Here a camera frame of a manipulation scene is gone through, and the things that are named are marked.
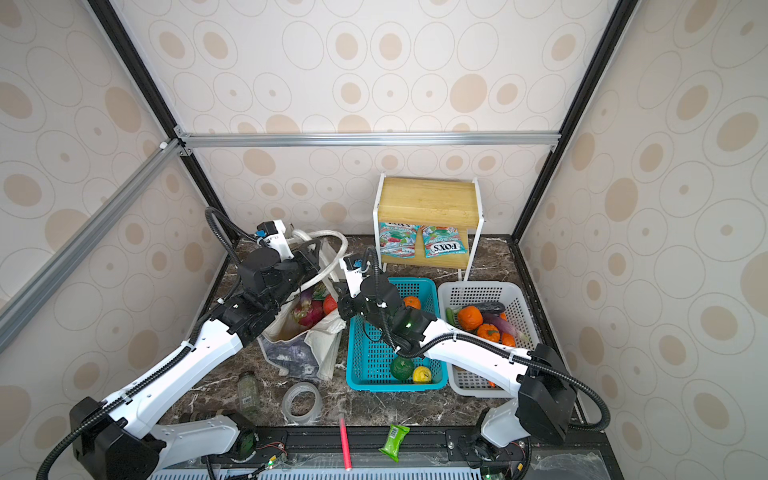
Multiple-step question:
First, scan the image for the white wooden two-tier shelf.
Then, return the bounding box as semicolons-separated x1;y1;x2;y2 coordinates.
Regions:
373;174;485;281

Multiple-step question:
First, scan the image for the red apple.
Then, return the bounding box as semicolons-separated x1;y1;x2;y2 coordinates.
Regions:
323;295;338;315

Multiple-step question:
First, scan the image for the orange fruit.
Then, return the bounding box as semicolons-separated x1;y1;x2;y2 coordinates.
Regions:
403;296;421;310

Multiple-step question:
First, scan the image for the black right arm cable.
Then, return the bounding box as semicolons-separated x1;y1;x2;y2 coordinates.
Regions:
359;245;612;433

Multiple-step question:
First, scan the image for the small orange pumpkin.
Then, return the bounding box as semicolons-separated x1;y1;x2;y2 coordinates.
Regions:
475;323;501;343

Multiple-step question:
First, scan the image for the green Fox's candy bag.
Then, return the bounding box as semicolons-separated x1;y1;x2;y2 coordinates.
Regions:
421;226;467;259

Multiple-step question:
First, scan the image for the pink dragon fruit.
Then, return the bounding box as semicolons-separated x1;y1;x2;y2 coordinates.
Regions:
291;290;325;329

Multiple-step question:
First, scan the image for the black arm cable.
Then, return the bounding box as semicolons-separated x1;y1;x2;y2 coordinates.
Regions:
35;206;253;480
359;245;612;433

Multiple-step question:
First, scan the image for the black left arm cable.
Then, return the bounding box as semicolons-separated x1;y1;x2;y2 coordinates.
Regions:
35;206;253;480

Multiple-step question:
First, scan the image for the clear tape roll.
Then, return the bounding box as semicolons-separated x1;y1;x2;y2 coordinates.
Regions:
281;382;323;426

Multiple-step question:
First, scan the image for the red green candy bag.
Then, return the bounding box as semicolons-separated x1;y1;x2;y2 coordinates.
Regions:
379;222;420;259

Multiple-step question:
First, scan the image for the green wrapped snack packet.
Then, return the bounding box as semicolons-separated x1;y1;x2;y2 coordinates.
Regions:
379;425;410;463

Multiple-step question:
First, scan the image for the small glass spice jar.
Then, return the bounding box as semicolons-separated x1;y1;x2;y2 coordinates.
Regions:
237;371;259;415

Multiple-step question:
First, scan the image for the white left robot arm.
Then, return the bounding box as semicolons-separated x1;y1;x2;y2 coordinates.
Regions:
53;222;322;479

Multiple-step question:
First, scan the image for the small yellow fruit front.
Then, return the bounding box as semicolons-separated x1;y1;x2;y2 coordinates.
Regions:
411;366;433;384

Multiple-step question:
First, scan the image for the orange tomato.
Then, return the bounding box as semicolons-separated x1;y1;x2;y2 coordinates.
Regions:
457;305;484;332

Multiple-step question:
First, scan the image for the green bell pepper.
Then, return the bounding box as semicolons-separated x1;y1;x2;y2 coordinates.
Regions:
390;356;415;382

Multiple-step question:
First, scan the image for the white plastic basket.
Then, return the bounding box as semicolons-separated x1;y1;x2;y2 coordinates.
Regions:
438;281;540;399

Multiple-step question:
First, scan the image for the teal plastic basket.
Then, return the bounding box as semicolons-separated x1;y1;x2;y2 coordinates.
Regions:
346;277;448;393

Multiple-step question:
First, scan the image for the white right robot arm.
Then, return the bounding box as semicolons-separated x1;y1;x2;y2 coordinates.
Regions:
338;249;576;448

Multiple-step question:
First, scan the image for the white canvas grocery bag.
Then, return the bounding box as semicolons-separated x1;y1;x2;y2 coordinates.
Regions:
257;227;350;383

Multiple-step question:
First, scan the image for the pink pen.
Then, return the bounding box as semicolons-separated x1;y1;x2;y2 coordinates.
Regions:
339;416;353;471

